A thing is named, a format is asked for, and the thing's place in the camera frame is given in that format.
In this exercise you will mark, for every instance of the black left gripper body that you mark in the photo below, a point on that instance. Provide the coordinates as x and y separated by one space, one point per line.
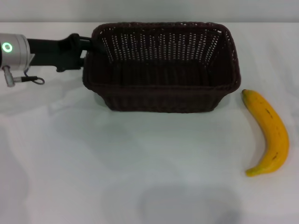
53 53

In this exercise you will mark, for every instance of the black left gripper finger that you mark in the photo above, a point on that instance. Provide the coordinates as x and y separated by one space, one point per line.
87 47
84 39

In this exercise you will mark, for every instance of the dark brown woven basket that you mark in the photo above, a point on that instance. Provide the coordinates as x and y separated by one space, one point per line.
163 98

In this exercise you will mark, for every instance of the yellow banana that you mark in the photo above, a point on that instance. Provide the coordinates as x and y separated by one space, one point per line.
273 130

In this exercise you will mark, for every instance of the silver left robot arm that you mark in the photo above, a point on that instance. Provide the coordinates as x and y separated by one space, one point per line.
16 52

